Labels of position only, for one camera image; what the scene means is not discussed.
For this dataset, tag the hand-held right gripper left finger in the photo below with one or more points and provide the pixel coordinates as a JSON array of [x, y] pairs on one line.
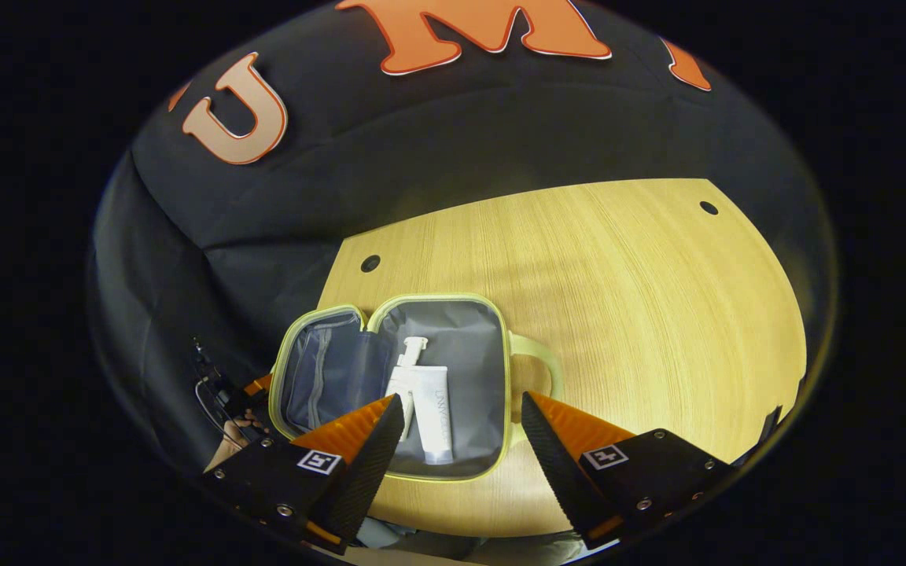
[[370, 464]]

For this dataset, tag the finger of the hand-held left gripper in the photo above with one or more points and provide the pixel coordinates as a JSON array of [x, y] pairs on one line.
[[259, 386]]

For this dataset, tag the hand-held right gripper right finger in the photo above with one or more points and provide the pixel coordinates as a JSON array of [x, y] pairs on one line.
[[551, 460]]

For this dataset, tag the white squeeze tube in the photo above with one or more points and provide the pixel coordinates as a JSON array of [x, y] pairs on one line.
[[431, 417]]

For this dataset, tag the white pump bottle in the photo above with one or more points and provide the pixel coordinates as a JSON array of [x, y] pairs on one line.
[[404, 369]]

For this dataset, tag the light yellow suitcase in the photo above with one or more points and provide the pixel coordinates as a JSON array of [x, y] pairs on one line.
[[461, 338]]

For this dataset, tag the person's grey clothing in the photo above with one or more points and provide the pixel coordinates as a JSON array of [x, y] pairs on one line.
[[421, 546]]

